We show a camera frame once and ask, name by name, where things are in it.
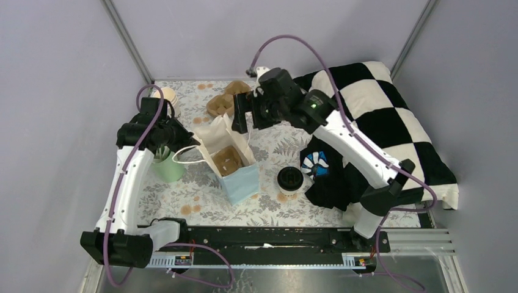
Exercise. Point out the black cup lid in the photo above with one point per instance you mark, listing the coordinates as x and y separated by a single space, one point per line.
290 179

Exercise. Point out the brown cardboard cup carrier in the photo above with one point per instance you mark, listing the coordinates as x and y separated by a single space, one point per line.
224 103
227 161

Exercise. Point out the black white checkered blanket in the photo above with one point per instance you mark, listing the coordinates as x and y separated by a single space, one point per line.
374 106

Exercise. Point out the light blue paper bag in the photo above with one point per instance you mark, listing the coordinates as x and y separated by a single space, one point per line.
241 184

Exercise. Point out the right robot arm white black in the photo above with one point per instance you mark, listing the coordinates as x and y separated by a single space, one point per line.
324 118

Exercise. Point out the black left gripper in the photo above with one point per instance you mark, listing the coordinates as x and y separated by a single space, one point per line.
187 140

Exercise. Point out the floral table mat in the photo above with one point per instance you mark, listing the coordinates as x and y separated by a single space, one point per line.
198 197

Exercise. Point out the stack of white paper cups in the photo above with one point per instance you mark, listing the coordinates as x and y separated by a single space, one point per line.
171 99

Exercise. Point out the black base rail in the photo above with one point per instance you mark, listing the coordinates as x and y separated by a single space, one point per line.
269 248

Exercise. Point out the white paper cup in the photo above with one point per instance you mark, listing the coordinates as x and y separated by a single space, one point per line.
289 193

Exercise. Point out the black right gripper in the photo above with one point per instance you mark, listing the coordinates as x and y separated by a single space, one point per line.
245 102

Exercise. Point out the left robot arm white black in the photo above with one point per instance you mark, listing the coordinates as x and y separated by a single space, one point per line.
117 239

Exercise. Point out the green cup holder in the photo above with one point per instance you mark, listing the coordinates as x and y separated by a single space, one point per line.
168 170

